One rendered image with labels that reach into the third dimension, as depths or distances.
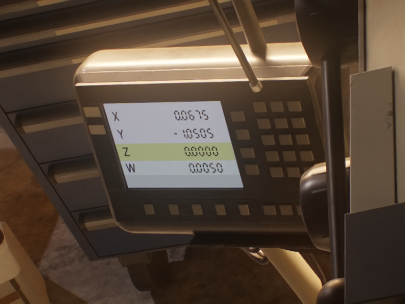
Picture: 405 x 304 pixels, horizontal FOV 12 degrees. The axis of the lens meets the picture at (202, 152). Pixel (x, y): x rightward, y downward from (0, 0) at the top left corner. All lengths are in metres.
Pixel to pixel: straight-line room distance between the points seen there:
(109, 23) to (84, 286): 0.87
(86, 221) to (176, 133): 1.35
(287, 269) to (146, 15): 0.84
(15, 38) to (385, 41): 2.02
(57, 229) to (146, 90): 1.83
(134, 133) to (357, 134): 1.09
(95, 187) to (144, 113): 1.29
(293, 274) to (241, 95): 0.33
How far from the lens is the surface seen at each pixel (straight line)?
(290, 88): 2.17
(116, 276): 3.91
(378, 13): 1.32
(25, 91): 3.39
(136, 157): 2.31
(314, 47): 1.41
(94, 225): 3.61
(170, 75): 2.24
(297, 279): 2.45
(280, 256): 2.45
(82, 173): 3.50
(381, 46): 1.29
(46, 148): 3.50
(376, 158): 1.21
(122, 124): 2.30
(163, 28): 3.22
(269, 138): 2.21
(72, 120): 3.39
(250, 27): 2.20
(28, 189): 4.19
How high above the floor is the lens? 2.74
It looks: 43 degrees down
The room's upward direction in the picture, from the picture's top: 29 degrees counter-clockwise
